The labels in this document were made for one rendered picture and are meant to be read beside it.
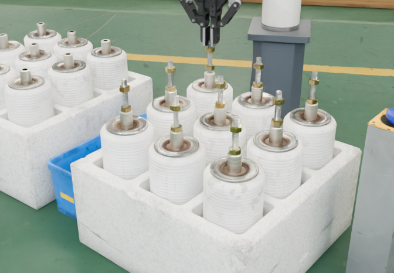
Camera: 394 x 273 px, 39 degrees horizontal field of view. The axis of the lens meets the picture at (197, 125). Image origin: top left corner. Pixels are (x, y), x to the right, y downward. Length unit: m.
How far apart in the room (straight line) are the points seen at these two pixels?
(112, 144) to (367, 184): 0.43
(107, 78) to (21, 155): 0.29
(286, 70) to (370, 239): 0.53
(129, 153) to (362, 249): 0.43
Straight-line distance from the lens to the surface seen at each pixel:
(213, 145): 0.98
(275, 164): 0.92
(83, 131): 1.27
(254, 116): 1.06
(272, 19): 1.35
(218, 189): 0.83
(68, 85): 1.26
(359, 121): 1.63
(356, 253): 1.03
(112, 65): 1.33
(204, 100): 1.12
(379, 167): 0.92
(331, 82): 1.88
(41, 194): 1.24
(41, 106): 1.21
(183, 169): 0.90
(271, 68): 1.37
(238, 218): 0.86
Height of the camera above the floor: 0.70
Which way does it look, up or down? 27 degrees down
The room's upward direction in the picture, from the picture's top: straight up
